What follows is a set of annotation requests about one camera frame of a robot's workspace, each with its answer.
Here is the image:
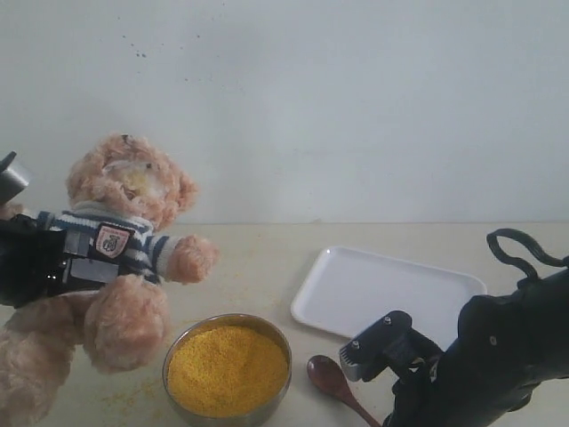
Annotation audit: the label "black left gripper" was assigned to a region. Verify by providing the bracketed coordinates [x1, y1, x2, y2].
[1, 214, 120, 308]

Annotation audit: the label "beige teddy bear striped sweater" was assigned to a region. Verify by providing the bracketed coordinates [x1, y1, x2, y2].
[1, 133, 219, 426]

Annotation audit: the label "dark wooden spoon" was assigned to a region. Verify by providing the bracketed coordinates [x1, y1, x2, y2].
[307, 355, 381, 427]

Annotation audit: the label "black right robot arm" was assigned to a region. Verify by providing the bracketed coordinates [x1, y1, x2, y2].
[384, 270, 568, 426]

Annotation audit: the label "yellow millet grains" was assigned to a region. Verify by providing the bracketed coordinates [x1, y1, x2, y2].
[167, 326, 288, 418]

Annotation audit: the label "steel bowl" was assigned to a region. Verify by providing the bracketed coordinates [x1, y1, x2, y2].
[162, 313, 292, 426]

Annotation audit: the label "white rectangular plastic tray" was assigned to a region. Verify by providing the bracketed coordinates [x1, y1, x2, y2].
[291, 246, 487, 349]

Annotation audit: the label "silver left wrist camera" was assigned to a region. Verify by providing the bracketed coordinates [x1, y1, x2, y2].
[0, 151, 31, 205]

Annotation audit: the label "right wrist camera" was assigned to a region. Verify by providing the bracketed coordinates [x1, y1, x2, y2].
[339, 310, 443, 383]

